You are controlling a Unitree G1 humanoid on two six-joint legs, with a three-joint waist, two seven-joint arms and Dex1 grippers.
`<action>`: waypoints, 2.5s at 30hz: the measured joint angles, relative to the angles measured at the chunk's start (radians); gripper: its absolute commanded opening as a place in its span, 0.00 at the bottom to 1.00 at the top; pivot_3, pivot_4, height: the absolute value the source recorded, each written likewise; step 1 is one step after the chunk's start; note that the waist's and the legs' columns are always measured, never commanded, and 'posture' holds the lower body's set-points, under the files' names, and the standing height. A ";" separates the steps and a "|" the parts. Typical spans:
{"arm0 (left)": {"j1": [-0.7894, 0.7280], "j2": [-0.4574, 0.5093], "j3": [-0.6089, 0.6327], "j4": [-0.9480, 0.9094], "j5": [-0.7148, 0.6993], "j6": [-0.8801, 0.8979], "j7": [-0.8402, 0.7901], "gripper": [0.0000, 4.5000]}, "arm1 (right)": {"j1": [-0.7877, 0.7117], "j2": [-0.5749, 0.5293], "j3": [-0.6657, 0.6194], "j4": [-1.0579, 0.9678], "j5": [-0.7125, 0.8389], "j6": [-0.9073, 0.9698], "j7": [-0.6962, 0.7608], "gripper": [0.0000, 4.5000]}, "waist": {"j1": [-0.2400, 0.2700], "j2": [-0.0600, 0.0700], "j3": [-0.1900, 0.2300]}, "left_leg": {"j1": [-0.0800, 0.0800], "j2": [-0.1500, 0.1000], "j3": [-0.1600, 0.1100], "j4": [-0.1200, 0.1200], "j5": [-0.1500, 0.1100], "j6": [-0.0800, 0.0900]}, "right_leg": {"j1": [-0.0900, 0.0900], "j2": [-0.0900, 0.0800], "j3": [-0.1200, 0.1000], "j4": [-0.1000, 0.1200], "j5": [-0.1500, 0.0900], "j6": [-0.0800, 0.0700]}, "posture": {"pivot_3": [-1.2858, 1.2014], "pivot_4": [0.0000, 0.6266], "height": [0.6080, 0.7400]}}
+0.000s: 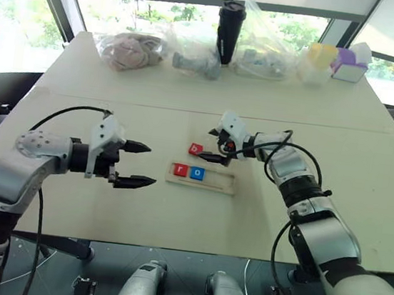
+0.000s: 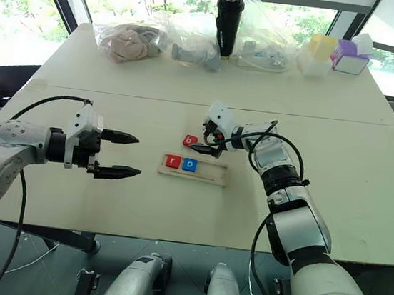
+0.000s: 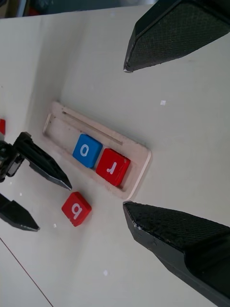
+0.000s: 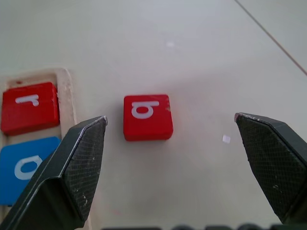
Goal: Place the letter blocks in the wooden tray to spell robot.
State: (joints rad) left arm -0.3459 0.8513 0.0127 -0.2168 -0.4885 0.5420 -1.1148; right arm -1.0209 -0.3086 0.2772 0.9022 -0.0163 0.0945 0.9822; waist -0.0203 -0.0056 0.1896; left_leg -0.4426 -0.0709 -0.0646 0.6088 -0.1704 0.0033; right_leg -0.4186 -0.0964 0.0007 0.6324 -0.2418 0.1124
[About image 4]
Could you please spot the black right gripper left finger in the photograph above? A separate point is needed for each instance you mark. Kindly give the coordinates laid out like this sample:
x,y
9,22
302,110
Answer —
x,y
72,167

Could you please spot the light wooden tray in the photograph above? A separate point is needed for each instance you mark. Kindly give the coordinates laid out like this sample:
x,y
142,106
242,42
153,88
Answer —
x,y
66,95

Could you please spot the blue letter o block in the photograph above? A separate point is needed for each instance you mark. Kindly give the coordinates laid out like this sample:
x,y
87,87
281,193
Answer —
x,y
14,167

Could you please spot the red letter b block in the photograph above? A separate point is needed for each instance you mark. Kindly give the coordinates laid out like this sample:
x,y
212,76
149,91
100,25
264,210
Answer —
x,y
147,117

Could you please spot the red letter r block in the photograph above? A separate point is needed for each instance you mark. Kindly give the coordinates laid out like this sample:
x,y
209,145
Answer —
x,y
30,107

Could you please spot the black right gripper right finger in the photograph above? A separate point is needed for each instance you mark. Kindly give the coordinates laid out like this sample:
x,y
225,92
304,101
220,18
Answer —
x,y
275,163

